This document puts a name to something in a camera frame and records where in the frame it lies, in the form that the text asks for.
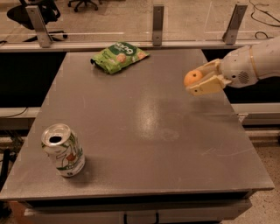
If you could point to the metal rail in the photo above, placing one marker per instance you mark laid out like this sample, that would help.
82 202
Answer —
64 46

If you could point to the metal bracket post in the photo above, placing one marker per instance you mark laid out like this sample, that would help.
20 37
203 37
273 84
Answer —
230 35
39 26
157 24

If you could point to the white green soda can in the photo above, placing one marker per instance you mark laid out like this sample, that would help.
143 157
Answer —
62 146

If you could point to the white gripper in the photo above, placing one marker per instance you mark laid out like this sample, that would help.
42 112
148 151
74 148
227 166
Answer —
236 69

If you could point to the right metal bracket post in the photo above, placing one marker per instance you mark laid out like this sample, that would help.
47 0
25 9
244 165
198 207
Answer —
230 35

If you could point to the middle metal bracket post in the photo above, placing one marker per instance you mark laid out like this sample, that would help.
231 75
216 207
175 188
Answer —
157 24

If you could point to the orange fruit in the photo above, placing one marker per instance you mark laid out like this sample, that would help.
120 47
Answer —
192 77

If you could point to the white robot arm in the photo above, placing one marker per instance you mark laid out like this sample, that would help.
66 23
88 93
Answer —
266 59

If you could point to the black office chair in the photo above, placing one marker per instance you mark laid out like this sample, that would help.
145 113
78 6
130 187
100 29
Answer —
49 11

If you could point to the left metal bracket post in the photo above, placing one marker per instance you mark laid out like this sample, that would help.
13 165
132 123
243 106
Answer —
39 26

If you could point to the green rice chip bag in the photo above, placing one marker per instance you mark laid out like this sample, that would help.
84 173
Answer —
116 57

